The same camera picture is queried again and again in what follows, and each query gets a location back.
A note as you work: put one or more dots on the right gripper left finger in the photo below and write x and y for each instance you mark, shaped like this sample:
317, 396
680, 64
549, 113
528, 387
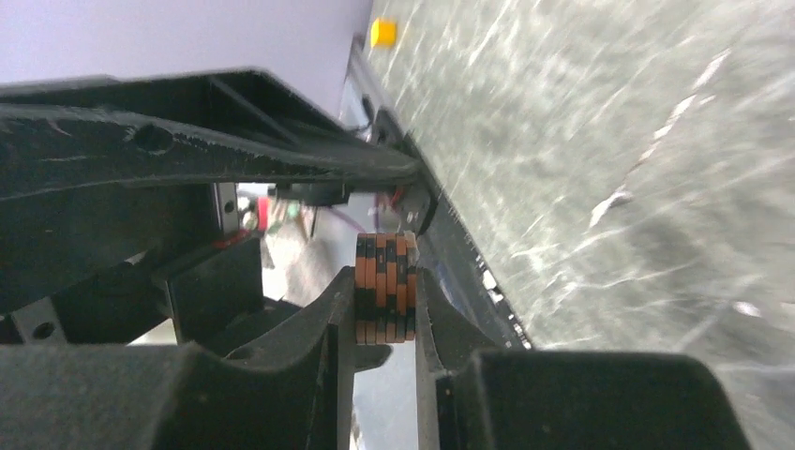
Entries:
185, 397

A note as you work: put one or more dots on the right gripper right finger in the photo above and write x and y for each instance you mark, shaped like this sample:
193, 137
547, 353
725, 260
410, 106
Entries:
474, 394

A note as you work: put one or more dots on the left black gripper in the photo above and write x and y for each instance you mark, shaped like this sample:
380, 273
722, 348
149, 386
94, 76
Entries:
96, 171

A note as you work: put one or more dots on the orange-black chip stack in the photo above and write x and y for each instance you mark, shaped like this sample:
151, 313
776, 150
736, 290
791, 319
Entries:
385, 288

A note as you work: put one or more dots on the small yellow object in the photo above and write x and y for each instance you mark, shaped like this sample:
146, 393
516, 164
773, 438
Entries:
383, 33

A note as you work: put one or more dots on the black base frame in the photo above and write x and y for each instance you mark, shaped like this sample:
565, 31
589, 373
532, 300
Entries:
446, 246

